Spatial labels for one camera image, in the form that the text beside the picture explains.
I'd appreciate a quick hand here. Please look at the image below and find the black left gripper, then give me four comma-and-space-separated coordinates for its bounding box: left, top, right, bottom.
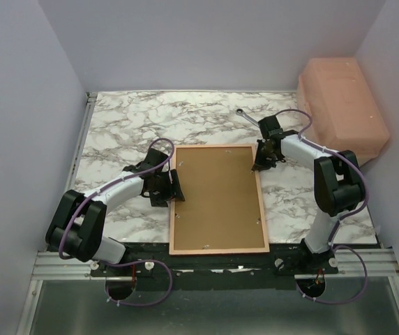
151, 170, 184, 207

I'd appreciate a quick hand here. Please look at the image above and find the brown backing board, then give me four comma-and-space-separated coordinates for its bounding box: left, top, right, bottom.
173, 146, 266, 251

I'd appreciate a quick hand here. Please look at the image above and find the pink photo frame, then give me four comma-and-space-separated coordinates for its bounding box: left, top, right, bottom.
168, 142, 270, 255

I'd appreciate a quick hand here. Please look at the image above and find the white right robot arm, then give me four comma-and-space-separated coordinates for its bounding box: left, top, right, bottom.
252, 115, 368, 274

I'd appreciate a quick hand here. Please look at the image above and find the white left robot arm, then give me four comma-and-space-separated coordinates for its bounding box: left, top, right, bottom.
45, 148, 185, 276

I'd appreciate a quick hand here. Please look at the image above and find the silver ratchet wrench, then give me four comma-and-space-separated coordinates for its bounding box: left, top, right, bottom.
236, 108, 259, 127

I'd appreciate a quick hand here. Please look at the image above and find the translucent orange plastic box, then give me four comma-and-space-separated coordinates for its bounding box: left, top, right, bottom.
296, 57, 390, 165

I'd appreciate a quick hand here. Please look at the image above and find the aluminium extrusion rail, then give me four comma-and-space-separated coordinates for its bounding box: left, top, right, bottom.
31, 252, 91, 281

